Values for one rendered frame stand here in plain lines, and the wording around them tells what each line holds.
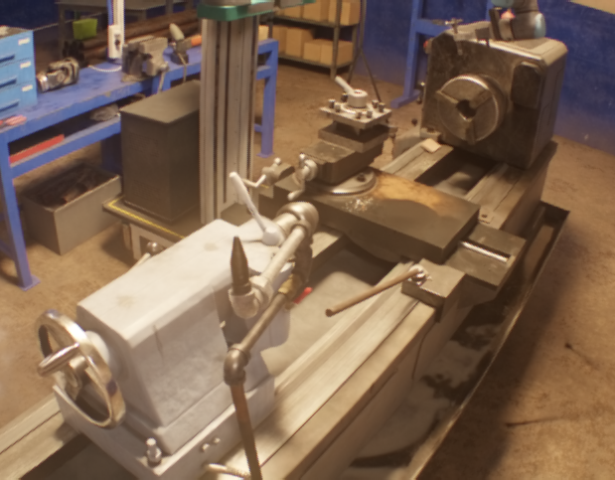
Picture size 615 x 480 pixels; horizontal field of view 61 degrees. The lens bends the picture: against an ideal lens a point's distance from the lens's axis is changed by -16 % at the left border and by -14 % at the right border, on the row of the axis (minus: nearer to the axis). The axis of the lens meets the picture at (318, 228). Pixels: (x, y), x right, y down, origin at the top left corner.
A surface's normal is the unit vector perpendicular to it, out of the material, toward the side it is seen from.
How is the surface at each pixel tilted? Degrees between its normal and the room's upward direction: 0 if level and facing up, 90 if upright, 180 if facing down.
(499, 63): 90
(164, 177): 90
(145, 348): 82
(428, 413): 0
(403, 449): 0
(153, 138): 90
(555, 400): 0
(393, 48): 90
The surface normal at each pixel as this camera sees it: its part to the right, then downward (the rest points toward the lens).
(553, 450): 0.07, -0.86
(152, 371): 0.83, 0.11
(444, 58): -0.55, 0.39
